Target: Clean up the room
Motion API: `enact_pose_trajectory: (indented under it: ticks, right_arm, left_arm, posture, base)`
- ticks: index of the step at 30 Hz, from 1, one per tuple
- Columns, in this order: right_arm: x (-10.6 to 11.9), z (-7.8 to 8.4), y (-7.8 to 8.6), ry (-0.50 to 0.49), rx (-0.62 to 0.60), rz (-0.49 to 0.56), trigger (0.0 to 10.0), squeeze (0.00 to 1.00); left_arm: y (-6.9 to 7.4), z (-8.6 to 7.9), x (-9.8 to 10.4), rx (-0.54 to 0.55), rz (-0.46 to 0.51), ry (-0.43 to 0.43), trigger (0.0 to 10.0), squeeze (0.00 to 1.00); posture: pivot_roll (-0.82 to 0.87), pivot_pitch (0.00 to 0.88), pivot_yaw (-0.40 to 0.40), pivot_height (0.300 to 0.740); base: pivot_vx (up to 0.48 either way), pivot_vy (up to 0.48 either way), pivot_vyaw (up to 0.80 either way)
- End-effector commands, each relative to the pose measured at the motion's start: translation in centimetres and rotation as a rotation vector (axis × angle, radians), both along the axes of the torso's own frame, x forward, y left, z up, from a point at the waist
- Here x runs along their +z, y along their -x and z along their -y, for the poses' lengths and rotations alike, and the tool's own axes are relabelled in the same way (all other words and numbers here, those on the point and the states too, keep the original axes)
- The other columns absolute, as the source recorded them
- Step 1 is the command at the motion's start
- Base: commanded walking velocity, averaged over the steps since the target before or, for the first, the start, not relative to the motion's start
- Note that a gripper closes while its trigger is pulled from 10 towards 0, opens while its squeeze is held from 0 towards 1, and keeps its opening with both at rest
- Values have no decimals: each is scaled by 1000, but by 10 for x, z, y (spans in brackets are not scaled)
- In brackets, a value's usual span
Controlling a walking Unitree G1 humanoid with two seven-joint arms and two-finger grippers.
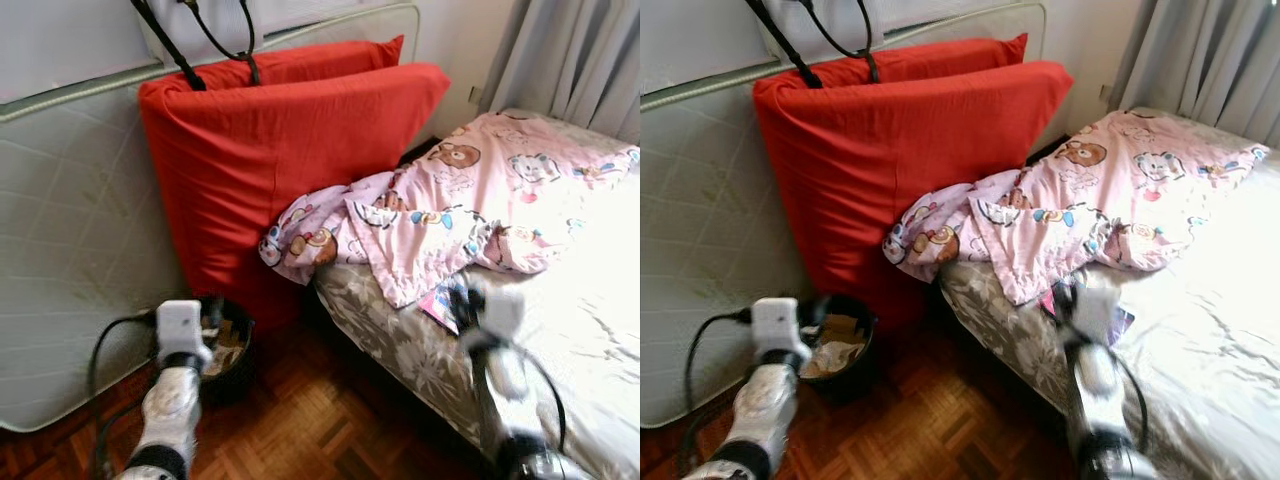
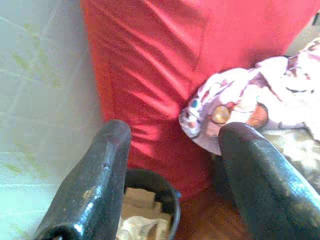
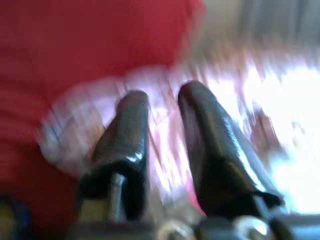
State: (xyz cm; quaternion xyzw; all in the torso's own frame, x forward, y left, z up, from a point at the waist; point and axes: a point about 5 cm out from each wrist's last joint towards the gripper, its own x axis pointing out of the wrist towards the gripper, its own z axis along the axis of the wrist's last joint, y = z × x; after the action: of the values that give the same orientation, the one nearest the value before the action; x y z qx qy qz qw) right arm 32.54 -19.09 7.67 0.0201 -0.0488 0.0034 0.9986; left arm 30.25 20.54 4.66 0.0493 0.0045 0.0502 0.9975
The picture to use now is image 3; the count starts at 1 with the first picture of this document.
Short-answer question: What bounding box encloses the pink cartoon print blanket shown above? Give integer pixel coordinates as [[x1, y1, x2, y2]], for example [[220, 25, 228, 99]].
[[37, 64, 191, 181]]

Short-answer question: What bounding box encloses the large red cushion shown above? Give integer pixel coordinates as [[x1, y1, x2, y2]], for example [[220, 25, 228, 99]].
[[0, 0, 208, 226]]

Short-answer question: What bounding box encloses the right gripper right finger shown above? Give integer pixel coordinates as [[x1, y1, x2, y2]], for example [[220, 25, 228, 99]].
[[177, 80, 286, 218]]

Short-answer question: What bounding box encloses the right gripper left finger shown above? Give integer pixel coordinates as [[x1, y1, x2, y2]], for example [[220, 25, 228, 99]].
[[77, 89, 151, 222]]

